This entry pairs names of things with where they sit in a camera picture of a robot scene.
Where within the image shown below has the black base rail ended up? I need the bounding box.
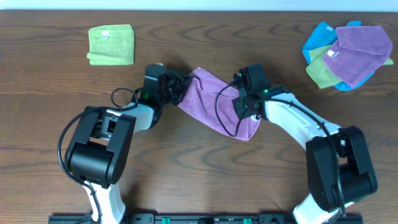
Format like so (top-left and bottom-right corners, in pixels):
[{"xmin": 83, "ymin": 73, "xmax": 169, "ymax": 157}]
[{"xmin": 48, "ymin": 213, "xmax": 363, "ymax": 224}]

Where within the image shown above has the green cloth on pile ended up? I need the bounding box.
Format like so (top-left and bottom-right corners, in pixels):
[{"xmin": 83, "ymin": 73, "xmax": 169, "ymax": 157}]
[{"xmin": 306, "ymin": 41, "xmax": 392, "ymax": 87}]

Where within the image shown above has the purple cloth on pile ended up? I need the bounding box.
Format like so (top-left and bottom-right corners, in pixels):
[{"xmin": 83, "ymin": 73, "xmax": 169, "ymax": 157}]
[{"xmin": 323, "ymin": 26, "xmax": 392, "ymax": 88}]

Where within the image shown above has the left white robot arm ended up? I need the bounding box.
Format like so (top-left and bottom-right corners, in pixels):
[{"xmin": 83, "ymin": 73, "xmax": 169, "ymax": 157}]
[{"xmin": 57, "ymin": 63, "xmax": 192, "ymax": 223}]

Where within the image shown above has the folded green cloth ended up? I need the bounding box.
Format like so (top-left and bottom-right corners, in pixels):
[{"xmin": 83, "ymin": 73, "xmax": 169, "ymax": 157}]
[{"xmin": 86, "ymin": 24, "xmax": 135, "ymax": 65}]

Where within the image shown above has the purple cloth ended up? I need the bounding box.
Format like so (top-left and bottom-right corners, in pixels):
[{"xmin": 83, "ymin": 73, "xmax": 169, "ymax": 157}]
[
  {"xmin": 323, "ymin": 26, "xmax": 392, "ymax": 88},
  {"xmin": 178, "ymin": 67, "xmax": 261, "ymax": 141}
]

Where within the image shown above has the blue cloth on pile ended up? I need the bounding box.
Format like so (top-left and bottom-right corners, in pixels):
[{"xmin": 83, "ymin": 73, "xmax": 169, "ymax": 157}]
[{"xmin": 302, "ymin": 21, "xmax": 374, "ymax": 91}]

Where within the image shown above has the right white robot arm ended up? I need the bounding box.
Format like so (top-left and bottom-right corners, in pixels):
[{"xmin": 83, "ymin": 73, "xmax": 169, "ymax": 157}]
[{"xmin": 231, "ymin": 64, "xmax": 377, "ymax": 223}]

